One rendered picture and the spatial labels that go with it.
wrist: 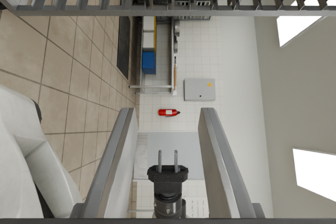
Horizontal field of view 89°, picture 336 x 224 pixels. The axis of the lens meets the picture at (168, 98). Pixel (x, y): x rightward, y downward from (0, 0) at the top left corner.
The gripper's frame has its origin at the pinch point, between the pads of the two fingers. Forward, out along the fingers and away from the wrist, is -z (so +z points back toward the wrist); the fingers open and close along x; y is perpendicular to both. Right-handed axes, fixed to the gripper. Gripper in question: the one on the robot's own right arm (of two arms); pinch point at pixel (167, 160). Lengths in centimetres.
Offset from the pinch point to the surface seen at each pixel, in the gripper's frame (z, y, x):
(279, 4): -53, -26, 45
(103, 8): -52, -27, -26
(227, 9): -52, -28, 25
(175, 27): -116, -349, 17
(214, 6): -53, -28, 19
